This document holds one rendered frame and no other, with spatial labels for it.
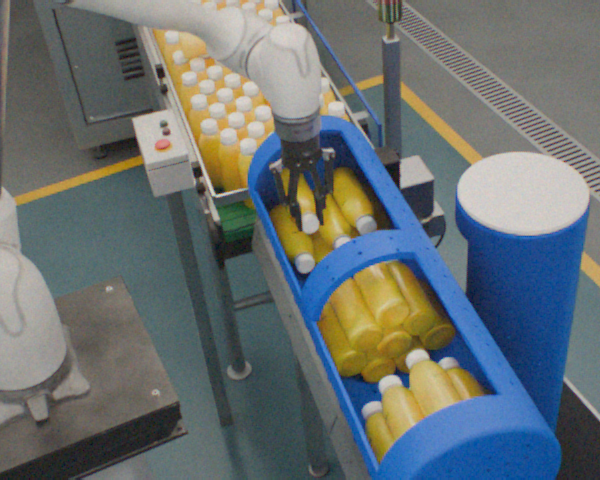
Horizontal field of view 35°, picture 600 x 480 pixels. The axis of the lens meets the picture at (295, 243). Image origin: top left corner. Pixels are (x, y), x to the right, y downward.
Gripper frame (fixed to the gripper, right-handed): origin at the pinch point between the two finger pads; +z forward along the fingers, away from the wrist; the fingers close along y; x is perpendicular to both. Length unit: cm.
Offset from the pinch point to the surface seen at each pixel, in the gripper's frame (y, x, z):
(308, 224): -0.4, -0.7, 2.6
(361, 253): 2.9, -25.7, -9.8
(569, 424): 66, -4, 98
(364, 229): 9.9, -5.8, 3.4
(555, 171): 57, 3, 10
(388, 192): 14.1, -9.3, -7.6
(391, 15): 41, 59, -5
